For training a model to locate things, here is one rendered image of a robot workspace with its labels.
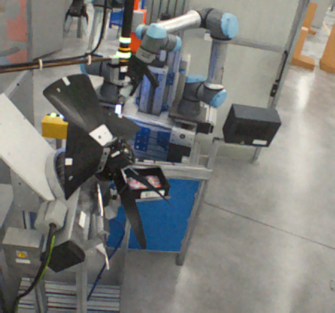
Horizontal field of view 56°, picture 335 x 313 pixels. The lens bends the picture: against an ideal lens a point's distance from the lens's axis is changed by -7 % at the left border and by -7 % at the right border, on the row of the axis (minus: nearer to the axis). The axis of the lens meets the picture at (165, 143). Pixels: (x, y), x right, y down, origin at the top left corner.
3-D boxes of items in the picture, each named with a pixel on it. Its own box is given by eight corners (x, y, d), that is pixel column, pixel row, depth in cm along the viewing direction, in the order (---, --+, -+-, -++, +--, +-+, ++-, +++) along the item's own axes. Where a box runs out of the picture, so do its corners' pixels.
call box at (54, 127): (42, 140, 164) (41, 121, 159) (46, 130, 173) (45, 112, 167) (72, 143, 166) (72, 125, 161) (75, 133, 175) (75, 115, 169)
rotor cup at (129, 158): (109, 190, 123) (138, 175, 120) (85, 163, 116) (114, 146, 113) (111, 167, 135) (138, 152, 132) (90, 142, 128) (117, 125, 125)
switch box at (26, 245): (14, 259, 140) (8, 226, 129) (46, 263, 142) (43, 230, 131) (9, 276, 133) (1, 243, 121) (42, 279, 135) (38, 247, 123)
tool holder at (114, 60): (112, 87, 113) (114, 60, 108) (102, 79, 117) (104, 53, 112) (134, 84, 118) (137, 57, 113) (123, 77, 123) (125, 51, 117)
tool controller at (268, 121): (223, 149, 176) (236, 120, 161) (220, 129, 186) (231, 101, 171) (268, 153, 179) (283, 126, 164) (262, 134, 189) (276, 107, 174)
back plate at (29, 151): (101, 282, 117) (104, 281, 116) (-49, 153, 83) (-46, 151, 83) (110, 190, 162) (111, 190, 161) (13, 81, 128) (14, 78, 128)
